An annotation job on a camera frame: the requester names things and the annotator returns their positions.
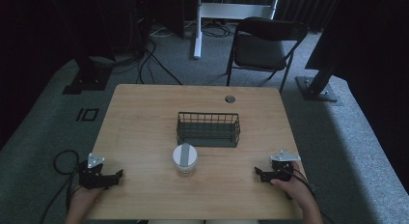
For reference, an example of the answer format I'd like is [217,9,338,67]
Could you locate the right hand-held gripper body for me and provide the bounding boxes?
[269,150,302,183]

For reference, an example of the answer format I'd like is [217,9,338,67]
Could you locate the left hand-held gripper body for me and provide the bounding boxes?
[77,153,112,190]

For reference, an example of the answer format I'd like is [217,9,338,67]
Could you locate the dark wire basket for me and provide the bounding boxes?
[176,111,242,149]

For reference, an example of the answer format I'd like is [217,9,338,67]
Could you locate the clear jar with white lid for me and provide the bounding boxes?
[171,142,199,178]

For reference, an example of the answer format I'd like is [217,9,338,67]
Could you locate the person's right hand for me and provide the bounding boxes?
[269,161,311,209]

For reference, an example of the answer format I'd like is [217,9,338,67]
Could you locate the person's left hand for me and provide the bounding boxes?
[68,185,104,215]

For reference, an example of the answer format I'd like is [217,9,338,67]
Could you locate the black metal stand base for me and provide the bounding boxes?
[62,54,114,96]
[294,40,340,103]

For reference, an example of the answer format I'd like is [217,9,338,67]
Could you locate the black folding chair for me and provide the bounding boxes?
[225,16,310,94]

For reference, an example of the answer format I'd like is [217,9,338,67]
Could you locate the dark curtain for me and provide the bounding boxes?
[275,0,343,33]

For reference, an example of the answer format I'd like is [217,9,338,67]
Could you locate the right hand-held gripper cable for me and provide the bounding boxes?
[283,168,318,200]

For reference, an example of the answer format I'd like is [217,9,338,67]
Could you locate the hand-held gripper cable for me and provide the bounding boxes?
[40,149,82,224]
[283,168,318,200]

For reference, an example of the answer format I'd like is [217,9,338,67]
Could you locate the left hand-held gripper cable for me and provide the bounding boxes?
[40,149,82,224]

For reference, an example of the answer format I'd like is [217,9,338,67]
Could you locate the black floor cables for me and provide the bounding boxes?
[110,22,184,87]

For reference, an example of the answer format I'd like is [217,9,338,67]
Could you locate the white desk frame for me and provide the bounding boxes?
[192,0,282,61]

